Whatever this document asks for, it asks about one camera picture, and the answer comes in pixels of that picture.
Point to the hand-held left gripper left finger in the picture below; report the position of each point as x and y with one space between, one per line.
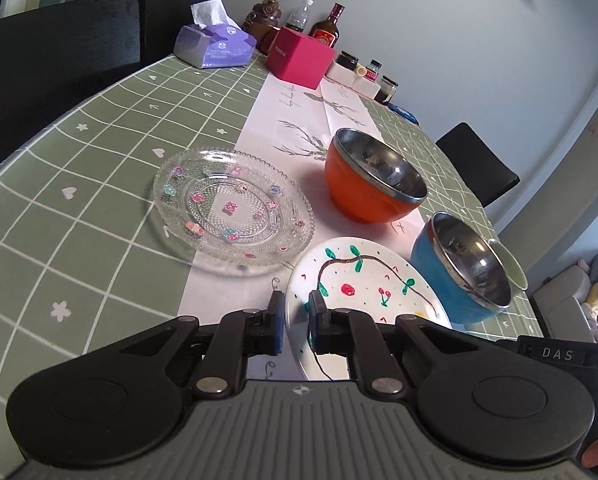
278 325

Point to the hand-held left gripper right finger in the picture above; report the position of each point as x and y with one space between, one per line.
315 325

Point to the white cherry-painted plate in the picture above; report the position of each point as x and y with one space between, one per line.
369 280

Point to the clear glass flower-print plate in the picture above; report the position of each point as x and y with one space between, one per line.
229 210

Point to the blue steel-lined bowl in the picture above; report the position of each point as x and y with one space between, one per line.
439 280

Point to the orange steel-lined bowl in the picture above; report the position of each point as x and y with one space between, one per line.
349 195

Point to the pale green ceramic bowl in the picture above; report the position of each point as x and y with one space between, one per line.
516 270

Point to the grey sofa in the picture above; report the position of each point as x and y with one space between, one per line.
564 295

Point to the white printed table runner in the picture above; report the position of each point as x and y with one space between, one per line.
274 125

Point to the green grid tablecloth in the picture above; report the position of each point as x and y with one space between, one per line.
79 235

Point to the blue packet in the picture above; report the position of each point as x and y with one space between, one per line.
403 111

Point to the dark glass jar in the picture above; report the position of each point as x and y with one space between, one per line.
347 60
387 90

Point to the white condiment holder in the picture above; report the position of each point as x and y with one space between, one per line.
349 79

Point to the small red-label bottle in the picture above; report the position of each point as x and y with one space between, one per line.
374 72

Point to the pink cube box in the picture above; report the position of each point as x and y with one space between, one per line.
299 57

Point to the purple tissue pack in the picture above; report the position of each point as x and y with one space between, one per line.
224 45

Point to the amber liquor bottle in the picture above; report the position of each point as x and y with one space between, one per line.
329 30

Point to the brown decorative bottle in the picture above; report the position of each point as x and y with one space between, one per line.
261 25

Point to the clear plastic water bottle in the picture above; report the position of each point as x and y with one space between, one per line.
299 17

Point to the large black chair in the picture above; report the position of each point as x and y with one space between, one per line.
54 60

